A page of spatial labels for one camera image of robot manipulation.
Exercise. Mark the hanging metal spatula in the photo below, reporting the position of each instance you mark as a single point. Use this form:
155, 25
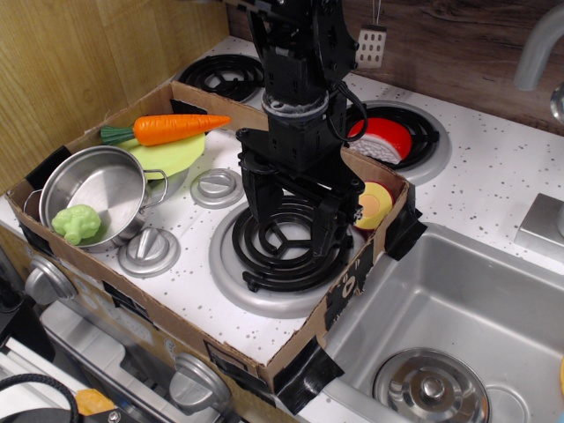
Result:
372, 40

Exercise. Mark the front black stove burner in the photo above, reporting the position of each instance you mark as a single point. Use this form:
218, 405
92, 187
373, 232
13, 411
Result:
269, 269

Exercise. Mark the grey stove knob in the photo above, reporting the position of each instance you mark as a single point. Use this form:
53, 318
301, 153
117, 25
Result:
217, 188
149, 254

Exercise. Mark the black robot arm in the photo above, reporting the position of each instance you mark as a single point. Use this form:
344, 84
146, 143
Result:
306, 52

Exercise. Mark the yellow toy piece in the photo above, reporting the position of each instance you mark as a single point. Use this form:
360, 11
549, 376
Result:
91, 401

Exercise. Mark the silver sink drain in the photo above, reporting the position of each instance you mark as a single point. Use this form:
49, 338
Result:
425, 385

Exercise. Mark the upper grey stove knob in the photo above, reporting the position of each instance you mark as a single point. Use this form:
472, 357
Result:
217, 188

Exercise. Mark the yellow red toy fruit half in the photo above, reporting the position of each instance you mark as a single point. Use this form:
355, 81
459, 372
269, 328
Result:
376, 202

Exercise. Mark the green toy broccoli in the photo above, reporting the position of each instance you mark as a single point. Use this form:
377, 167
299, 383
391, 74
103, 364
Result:
76, 223

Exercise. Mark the back right stove burner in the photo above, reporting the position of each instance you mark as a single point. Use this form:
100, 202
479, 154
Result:
431, 146

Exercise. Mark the light green plate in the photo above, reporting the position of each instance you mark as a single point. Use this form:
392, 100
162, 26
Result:
170, 159

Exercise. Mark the lower grey stove knob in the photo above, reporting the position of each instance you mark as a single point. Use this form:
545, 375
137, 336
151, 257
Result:
149, 254

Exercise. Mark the oven knob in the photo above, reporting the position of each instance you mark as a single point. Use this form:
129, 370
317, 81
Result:
46, 283
195, 387

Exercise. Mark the orange toy carrot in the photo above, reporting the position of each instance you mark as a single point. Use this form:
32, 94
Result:
151, 130

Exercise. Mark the right front oven knob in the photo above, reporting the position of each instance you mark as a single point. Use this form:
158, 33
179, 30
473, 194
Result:
195, 387

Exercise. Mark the stainless steel pot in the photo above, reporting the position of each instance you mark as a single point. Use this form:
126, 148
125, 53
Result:
109, 180

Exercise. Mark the stainless steel sink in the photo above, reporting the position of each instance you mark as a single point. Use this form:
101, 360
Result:
500, 315

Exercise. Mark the red toy cheese wedge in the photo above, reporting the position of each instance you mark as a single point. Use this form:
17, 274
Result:
384, 140

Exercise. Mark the back left stove burner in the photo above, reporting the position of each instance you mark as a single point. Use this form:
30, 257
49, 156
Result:
232, 76

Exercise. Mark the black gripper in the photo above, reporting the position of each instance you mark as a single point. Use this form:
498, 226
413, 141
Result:
302, 154

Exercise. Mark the brown cardboard fence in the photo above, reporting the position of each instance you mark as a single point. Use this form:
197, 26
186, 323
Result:
275, 364

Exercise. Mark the grey faucet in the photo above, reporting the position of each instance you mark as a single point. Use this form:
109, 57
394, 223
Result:
534, 59

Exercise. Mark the left front oven knob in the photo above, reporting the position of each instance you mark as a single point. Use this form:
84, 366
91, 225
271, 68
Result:
46, 283

